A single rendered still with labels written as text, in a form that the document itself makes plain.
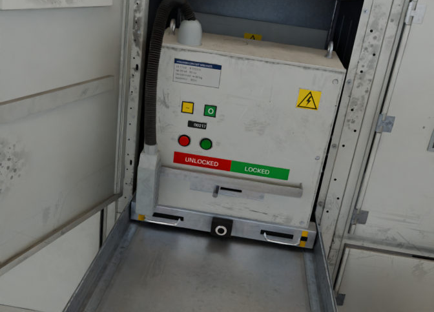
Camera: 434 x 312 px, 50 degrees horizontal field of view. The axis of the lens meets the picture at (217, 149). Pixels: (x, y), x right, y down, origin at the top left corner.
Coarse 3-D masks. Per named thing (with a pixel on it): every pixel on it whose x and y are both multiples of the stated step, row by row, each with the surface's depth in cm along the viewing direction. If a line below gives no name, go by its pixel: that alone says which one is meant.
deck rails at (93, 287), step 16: (128, 208) 134; (128, 224) 137; (112, 240) 122; (128, 240) 129; (320, 240) 129; (96, 256) 110; (112, 256) 121; (304, 256) 133; (320, 256) 125; (96, 272) 111; (112, 272) 115; (320, 272) 122; (80, 288) 100; (96, 288) 109; (320, 288) 119; (80, 304) 102; (96, 304) 104; (320, 304) 114
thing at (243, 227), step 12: (132, 204) 136; (132, 216) 137; (156, 216) 137; (168, 216) 136; (180, 216) 136; (192, 216) 135; (204, 216) 135; (216, 216) 134; (228, 216) 134; (192, 228) 137; (204, 228) 136; (240, 228) 135; (252, 228) 135; (264, 228) 134; (276, 228) 134; (288, 228) 133; (300, 228) 133; (312, 228) 134; (264, 240) 136; (288, 240) 135; (312, 240) 134
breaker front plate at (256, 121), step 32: (160, 64) 118; (224, 64) 117; (256, 64) 116; (288, 64) 115; (160, 96) 122; (192, 96) 121; (224, 96) 120; (256, 96) 119; (288, 96) 118; (320, 96) 117; (160, 128) 126; (192, 128) 125; (224, 128) 124; (256, 128) 123; (288, 128) 122; (320, 128) 121; (256, 160) 127; (288, 160) 126; (320, 160) 125; (160, 192) 134; (192, 192) 133; (224, 192) 132; (256, 192) 131; (288, 224) 134
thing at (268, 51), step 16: (176, 32) 131; (192, 48) 116; (208, 48) 116; (224, 48) 120; (240, 48) 123; (256, 48) 125; (272, 48) 127; (288, 48) 130; (304, 48) 132; (304, 64) 115; (320, 64) 118; (336, 64) 120
